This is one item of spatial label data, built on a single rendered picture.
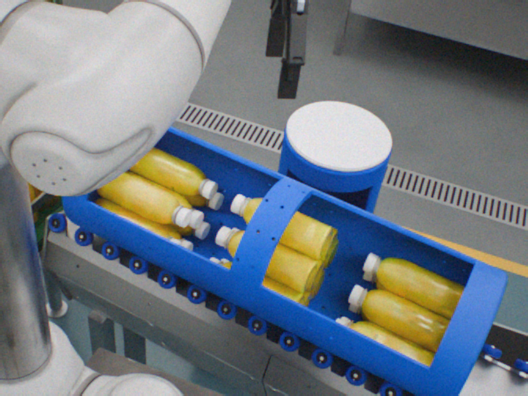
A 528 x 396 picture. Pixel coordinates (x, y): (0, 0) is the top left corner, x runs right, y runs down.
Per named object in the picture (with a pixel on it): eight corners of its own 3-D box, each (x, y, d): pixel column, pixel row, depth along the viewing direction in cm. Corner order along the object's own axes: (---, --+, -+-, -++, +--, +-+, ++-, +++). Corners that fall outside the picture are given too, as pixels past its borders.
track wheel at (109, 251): (120, 245, 155) (125, 244, 157) (104, 236, 156) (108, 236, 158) (113, 264, 156) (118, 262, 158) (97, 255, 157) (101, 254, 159)
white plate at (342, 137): (274, 104, 189) (274, 108, 190) (303, 174, 170) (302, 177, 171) (370, 97, 196) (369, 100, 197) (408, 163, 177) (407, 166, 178)
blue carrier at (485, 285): (434, 439, 133) (485, 350, 114) (64, 247, 157) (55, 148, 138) (473, 335, 153) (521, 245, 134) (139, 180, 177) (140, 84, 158)
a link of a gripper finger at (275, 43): (270, 20, 118) (269, 17, 118) (265, 56, 122) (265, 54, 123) (287, 20, 118) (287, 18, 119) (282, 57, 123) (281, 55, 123)
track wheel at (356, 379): (370, 371, 139) (372, 368, 141) (350, 360, 140) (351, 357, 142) (361, 390, 139) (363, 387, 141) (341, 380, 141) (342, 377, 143)
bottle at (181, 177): (141, 135, 157) (214, 166, 152) (147, 154, 163) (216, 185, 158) (123, 158, 153) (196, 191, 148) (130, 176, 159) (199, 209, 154)
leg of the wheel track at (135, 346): (139, 405, 235) (133, 289, 191) (125, 397, 237) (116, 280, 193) (149, 392, 239) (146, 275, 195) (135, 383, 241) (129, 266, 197)
